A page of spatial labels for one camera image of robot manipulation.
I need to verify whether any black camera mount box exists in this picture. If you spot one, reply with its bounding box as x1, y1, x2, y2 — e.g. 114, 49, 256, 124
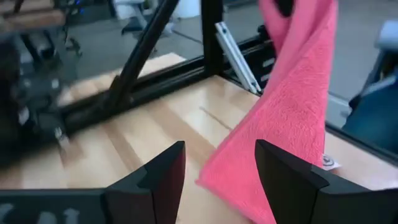
245, 24, 277, 91

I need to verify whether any grey metal bracket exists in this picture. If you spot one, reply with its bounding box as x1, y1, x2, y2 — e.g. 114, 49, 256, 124
214, 21, 262, 95

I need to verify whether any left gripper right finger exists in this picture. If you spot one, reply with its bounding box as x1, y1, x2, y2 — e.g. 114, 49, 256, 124
254, 139, 398, 224

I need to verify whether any white office chair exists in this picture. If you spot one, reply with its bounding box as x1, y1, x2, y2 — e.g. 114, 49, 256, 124
113, 0, 177, 35

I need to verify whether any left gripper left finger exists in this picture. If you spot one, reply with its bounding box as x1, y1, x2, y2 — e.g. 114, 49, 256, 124
104, 140, 187, 224

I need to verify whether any black aluminium table frame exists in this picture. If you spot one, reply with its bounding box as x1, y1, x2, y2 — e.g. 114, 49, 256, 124
58, 0, 398, 166

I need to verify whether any person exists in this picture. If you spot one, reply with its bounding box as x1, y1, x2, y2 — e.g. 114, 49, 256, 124
341, 67, 398, 155

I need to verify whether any pink microfiber towel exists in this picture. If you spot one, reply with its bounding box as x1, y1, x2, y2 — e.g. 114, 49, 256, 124
195, 0, 341, 224

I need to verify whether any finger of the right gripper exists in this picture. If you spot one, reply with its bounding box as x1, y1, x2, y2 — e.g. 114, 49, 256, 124
275, 0, 295, 18

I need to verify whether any wooden background table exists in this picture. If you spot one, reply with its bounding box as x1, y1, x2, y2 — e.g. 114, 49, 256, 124
0, 0, 67, 34

